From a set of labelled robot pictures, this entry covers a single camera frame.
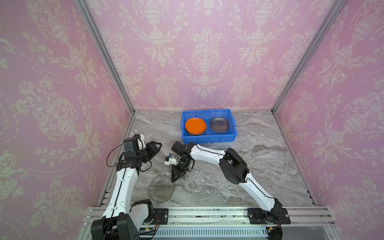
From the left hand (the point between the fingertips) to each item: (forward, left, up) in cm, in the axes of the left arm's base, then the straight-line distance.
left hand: (160, 146), depth 81 cm
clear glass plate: (+28, -37, -14) cm, 48 cm away
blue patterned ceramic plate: (+18, -19, -13) cm, 29 cm away
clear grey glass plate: (-17, -1, -17) cm, 24 cm away
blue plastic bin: (+19, -29, -17) cm, 39 cm away
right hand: (-13, -8, -16) cm, 22 cm away
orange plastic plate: (+25, -19, -12) cm, 34 cm away
